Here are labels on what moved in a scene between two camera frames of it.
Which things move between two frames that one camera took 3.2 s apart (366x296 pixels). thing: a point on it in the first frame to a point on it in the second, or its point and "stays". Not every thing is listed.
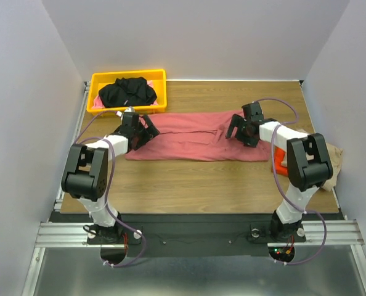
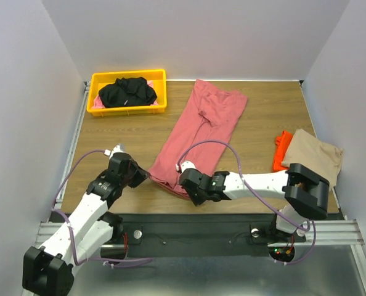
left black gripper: (150, 134) to (142, 175)
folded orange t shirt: (279, 156) stays
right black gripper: (239, 129) to (188, 187)
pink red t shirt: (196, 136) to (209, 116)
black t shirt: (127, 92) stays
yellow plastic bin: (157, 77) stays
